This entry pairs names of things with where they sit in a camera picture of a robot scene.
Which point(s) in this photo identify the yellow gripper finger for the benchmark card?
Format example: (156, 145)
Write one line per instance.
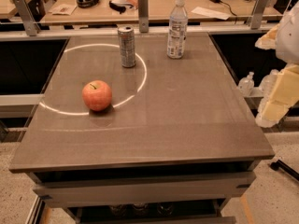
(268, 41)
(280, 94)

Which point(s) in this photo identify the silver redbull can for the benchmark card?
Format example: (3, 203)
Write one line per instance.
(126, 37)

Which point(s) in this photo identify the red apple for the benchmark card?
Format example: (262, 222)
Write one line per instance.
(97, 95)

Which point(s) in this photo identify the black chair base leg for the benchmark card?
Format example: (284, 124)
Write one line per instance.
(275, 165)

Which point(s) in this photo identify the white paper sheet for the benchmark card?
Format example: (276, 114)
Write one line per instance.
(211, 13)

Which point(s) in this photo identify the clear plastic water bottle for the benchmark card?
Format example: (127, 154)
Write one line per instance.
(177, 30)

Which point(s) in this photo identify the grey drawer front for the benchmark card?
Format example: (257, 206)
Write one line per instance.
(145, 189)

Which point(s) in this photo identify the black sunglasses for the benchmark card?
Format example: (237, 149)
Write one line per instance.
(120, 7)

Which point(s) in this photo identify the small paper card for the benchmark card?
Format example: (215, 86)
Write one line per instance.
(63, 9)

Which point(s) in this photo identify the right metal bracket post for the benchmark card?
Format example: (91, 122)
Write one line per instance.
(257, 14)

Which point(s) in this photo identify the metal bracket post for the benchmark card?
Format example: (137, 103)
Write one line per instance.
(257, 14)
(143, 16)
(30, 26)

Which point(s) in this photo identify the middle metal bracket post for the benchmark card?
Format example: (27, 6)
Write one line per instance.
(143, 16)

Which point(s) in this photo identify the left metal bracket post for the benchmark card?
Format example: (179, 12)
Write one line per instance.
(30, 26)

